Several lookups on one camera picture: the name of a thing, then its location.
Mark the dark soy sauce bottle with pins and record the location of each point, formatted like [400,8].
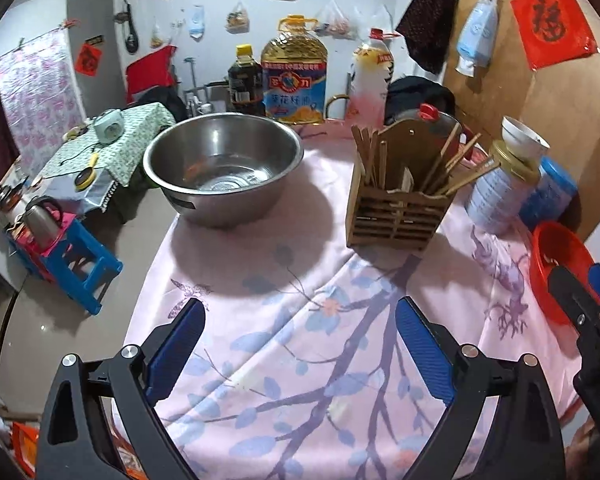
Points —
[245,85]

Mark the grey metal rack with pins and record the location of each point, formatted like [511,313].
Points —
[205,95]

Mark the small red paper poster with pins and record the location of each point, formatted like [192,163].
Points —
[86,58]

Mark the pink floral plastic sheet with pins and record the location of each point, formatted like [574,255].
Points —
[35,95]

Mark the large round wooden board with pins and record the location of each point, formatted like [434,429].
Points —
[530,95]

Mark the dark dotted hanging cloth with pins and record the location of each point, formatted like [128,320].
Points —
[427,25]

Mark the green patterned tablecloth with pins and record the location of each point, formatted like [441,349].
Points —
[130,145]

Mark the grey door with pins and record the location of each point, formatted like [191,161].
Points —
[100,90]

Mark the clear bag with orange food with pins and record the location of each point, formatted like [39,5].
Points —
[237,19]

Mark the black cloth on chair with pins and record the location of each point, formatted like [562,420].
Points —
[165,100]

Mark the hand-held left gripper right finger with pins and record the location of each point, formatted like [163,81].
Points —
[422,350]

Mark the blue white mask pack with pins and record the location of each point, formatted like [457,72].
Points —
[196,22]

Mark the orange red box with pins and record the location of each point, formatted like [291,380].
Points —
[25,447]

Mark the pale green rice cooker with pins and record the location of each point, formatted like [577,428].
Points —
[107,127]

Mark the small black door sign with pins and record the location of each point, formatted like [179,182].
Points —
[94,40]

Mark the stainless steel basin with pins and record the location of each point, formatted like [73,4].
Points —
[240,195]

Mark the wooden slatted utensil holder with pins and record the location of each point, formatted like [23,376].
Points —
[395,220]

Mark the pink white drink bottle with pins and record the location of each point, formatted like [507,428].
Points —
[370,75]

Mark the small clear hanging bag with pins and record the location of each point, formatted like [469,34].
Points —
[156,37]

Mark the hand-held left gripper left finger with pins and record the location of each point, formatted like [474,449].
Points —
[177,350]

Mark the copper kettle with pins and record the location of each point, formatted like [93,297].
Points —
[2,197]

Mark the grey blue lace tablecloth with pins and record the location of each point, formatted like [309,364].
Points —
[65,195]

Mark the steel electric kettle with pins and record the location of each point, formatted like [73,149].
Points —
[42,225]

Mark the red plastic basket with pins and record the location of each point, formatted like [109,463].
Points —
[542,270]

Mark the black sling bag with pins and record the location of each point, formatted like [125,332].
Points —
[130,35]

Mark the blue lidded canister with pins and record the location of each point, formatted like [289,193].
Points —
[550,195]

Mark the red chair cover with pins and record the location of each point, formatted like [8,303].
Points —
[150,72]

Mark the pink plastic stool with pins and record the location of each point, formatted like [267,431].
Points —
[67,220]

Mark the clear bag with red food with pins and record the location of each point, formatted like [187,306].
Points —
[337,22]

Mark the yellow toy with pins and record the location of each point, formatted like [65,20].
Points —
[72,135]

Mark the grey metal crutch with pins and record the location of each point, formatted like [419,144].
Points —
[190,72]

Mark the blue white plastic bag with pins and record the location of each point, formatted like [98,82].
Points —
[477,30]

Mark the pile of wooden chopsticks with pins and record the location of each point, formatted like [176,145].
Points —
[362,152]

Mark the large red paper poster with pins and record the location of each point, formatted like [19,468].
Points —
[550,25]

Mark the blue plastic stool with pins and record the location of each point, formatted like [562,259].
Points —
[105,265]

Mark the black jacket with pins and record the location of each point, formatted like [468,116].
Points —
[415,95]

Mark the white ceramic bowl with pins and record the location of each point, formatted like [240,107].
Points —
[517,147]

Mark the milk powder tin gold lid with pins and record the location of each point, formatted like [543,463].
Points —
[495,200]

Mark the pink floral tablecloth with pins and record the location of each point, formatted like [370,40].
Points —
[280,310]

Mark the large cooking oil bottle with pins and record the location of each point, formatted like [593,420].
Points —
[295,90]

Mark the small yellow pan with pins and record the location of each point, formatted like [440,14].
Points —
[86,179]

